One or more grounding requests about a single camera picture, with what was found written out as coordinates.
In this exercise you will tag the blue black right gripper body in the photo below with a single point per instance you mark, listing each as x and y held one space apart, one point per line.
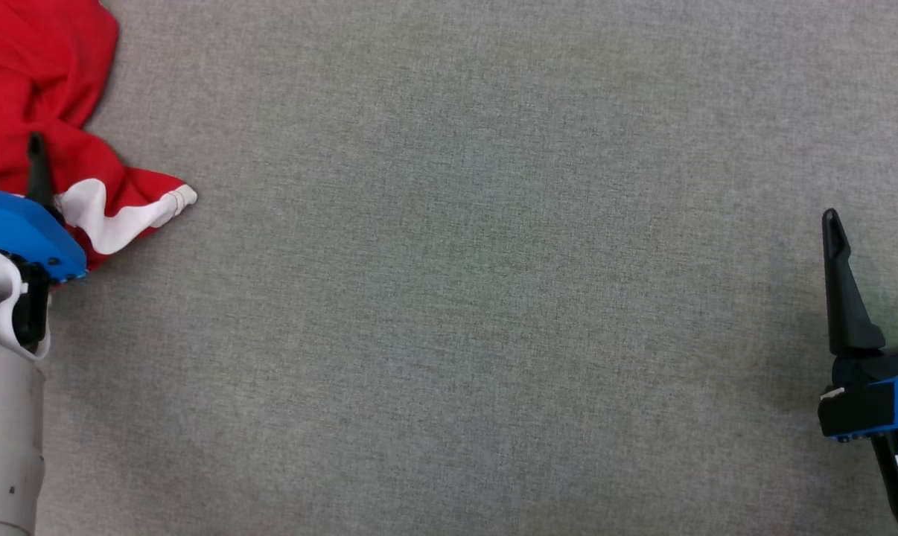
877 394

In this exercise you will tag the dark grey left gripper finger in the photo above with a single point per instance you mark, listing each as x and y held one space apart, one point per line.
39 175

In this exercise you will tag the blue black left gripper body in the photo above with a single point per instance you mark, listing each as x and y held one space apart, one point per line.
24 231

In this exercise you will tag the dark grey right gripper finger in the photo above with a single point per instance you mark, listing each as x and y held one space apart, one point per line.
844 298

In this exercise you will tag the red white striped shorts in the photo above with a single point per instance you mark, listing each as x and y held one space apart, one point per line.
39 74

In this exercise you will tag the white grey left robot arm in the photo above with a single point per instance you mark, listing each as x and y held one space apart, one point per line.
6 417

